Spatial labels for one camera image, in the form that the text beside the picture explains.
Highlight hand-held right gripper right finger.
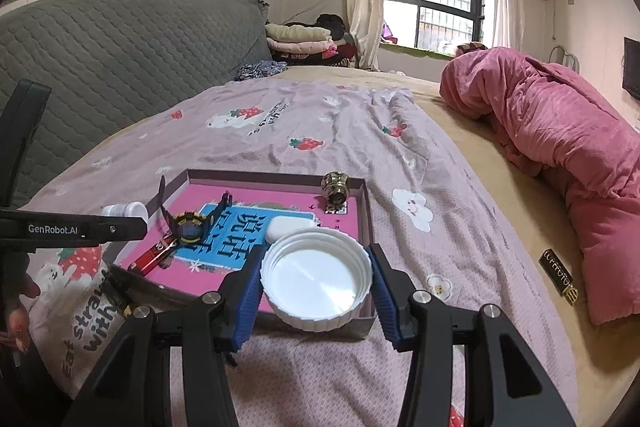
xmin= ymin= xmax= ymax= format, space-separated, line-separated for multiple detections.
xmin=367 ymin=243 xmax=578 ymax=427

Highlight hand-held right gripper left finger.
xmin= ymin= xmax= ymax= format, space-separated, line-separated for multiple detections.
xmin=60 ymin=244 xmax=266 ymax=427

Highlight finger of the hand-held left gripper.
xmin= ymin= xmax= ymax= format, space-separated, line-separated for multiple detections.
xmin=0 ymin=79 xmax=52 ymax=208
xmin=82 ymin=216 xmax=149 ymax=242

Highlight small white bottle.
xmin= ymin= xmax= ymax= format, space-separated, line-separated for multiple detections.
xmin=102 ymin=202 xmax=149 ymax=224

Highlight red lighter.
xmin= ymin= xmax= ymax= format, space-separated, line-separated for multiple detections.
xmin=127 ymin=238 xmax=177 ymax=273

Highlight pink shallow box tray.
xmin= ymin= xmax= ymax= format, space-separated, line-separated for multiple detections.
xmin=102 ymin=168 xmax=378 ymax=340

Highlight white plastic lid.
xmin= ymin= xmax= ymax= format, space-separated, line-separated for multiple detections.
xmin=260 ymin=227 xmax=375 ymax=333

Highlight white earbud case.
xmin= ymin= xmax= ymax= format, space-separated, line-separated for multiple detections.
xmin=265 ymin=216 xmax=317 ymax=243

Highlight person's left hand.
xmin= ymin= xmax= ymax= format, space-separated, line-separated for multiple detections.
xmin=0 ymin=252 xmax=42 ymax=355

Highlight black hair clip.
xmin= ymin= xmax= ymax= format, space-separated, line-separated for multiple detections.
xmin=105 ymin=264 xmax=141 ymax=320

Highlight black yellow wrist watch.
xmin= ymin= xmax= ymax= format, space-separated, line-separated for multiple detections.
xmin=156 ymin=175 xmax=233 ymax=245

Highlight pink cover book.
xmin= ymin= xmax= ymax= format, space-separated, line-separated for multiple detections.
xmin=120 ymin=184 xmax=373 ymax=323

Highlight brass knob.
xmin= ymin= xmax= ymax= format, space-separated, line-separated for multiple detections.
xmin=320 ymin=172 xmax=351 ymax=206

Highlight grey quilted headboard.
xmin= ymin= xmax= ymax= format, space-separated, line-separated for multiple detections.
xmin=0 ymin=0 xmax=273 ymax=208

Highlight beige bed sheet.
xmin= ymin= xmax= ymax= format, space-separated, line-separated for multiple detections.
xmin=270 ymin=66 xmax=640 ymax=427

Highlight strawberry printed blanket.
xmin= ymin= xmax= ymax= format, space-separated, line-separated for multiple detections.
xmin=10 ymin=84 xmax=566 ymax=427

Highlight black gold patterned clip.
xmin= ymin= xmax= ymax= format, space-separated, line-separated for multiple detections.
xmin=539 ymin=248 xmax=581 ymax=305

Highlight blue patterned cloth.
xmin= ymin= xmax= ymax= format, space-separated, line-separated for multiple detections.
xmin=235 ymin=61 xmax=290 ymax=82

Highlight pink quilt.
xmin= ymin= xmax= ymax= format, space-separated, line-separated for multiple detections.
xmin=440 ymin=47 xmax=640 ymax=325

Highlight pink folded clothes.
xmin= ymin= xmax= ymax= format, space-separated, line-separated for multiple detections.
xmin=267 ymin=38 xmax=341 ymax=58

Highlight cream folded blanket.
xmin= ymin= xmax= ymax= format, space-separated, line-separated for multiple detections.
xmin=265 ymin=23 xmax=333 ymax=44

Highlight black clothing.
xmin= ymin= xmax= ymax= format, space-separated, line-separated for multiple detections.
xmin=316 ymin=13 xmax=348 ymax=40

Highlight metal chair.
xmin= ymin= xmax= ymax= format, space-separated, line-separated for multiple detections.
xmin=549 ymin=46 xmax=581 ymax=72

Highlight black television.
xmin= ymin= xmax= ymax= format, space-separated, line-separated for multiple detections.
xmin=622 ymin=37 xmax=640 ymax=100

